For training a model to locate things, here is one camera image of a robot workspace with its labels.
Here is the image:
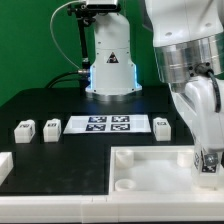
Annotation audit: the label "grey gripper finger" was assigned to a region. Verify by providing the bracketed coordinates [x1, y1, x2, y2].
[204, 153, 218, 166]

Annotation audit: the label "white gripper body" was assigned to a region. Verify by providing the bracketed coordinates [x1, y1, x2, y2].
[171, 76, 224, 153]

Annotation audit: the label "white square table top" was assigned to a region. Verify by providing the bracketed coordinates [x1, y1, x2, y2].
[109, 145, 224, 197]

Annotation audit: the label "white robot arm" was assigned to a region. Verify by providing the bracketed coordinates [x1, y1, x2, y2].
[85, 0, 224, 166]

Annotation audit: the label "white marker sheet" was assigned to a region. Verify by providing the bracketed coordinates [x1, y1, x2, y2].
[64, 115, 151, 134]

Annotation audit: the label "white left fence piece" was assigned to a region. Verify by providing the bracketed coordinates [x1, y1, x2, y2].
[0, 152, 14, 186]

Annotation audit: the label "white front fence rail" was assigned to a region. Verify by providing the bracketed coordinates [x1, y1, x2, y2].
[0, 196, 224, 223]

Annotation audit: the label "black cables at base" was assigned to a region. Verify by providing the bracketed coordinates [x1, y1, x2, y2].
[44, 71, 83, 90]

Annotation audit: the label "grey camera on pole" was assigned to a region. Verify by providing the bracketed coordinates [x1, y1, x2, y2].
[86, 0, 120, 12]

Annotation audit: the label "black camera pole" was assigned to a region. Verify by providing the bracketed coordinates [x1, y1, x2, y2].
[66, 3, 96, 88]

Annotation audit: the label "grey cable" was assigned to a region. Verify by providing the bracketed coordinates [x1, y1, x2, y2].
[49, 0, 88, 72]

